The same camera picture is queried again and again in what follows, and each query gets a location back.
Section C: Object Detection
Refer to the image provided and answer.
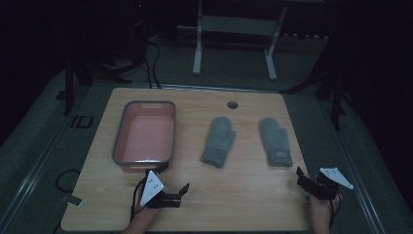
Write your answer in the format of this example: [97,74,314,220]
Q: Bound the person's left hand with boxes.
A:
[135,186,163,222]

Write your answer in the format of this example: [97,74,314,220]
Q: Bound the person's right hand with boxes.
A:
[307,192,343,223]

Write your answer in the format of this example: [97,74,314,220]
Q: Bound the plain grey mitten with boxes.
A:
[200,115,238,170]

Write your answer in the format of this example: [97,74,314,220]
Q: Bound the white metal desk frame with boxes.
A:
[192,0,288,82]

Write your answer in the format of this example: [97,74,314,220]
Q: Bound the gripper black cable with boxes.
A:
[328,194,343,229]
[130,176,149,223]

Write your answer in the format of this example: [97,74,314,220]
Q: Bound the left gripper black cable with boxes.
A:
[130,176,149,223]

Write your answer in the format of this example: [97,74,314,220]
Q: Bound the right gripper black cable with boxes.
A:
[328,194,343,229]

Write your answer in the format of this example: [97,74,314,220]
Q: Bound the black floor cables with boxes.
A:
[142,40,163,90]

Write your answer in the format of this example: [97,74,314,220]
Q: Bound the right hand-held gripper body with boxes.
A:
[315,167,355,201]

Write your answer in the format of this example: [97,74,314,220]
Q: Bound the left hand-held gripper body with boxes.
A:
[139,170,182,210]

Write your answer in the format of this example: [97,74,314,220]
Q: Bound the grey mitten with label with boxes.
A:
[258,117,293,169]

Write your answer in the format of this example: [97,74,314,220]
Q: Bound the black cable loop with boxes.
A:
[55,168,82,193]

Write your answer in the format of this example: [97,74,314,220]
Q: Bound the black metal stand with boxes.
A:
[56,59,86,117]
[316,72,348,132]

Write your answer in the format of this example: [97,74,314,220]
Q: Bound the grey tape piece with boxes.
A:
[65,194,84,208]

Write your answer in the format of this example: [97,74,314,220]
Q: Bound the pink basin with grey rim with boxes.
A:
[111,99,177,174]

